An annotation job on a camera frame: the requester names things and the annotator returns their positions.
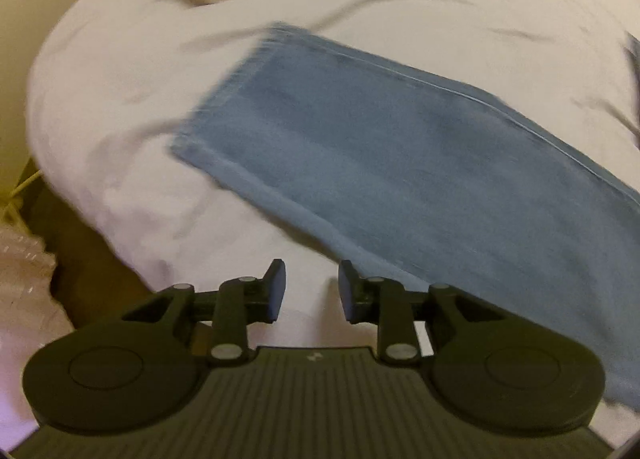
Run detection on blue denim jeans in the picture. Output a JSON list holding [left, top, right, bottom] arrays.
[[171, 23, 639, 407]]

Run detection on white bed sheet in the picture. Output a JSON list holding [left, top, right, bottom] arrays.
[[0, 0, 640, 449]]

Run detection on yellow cable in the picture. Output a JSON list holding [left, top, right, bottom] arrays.
[[2, 167, 44, 220]]

